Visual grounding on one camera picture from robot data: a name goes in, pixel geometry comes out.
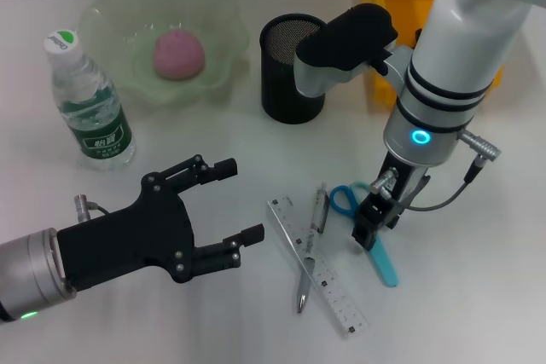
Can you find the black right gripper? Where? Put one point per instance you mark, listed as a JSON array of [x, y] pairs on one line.
[[396, 193]]

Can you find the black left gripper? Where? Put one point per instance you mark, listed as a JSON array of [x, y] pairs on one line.
[[128, 240]]

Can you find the clear green-label water bottle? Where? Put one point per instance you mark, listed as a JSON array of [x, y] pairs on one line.
[[106, 134]]

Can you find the pink peach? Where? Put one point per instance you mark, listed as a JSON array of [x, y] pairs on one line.
[[179, 55]]

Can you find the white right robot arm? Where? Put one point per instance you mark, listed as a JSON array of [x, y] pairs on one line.
[[460, 40]]

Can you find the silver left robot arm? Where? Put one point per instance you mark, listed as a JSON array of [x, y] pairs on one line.
[[30, 274]]

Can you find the grey retractable pen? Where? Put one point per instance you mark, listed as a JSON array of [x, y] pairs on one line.
[[320, 210]]

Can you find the transparent plastic ruler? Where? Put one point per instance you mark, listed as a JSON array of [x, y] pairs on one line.
[[337, 296]]

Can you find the black mesh pen holder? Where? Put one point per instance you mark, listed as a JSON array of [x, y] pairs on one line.
[[277, 95]]

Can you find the green glass fruit plate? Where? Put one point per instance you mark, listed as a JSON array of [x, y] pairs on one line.
[[128, 10]]

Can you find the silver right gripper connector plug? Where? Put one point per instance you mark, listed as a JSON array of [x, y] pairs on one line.
[[383, 183]]

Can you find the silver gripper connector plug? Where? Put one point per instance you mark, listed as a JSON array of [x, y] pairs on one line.
[[82, 206], [383, 183]]

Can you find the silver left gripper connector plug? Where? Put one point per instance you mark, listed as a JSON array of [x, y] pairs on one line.
[[82, 206]]

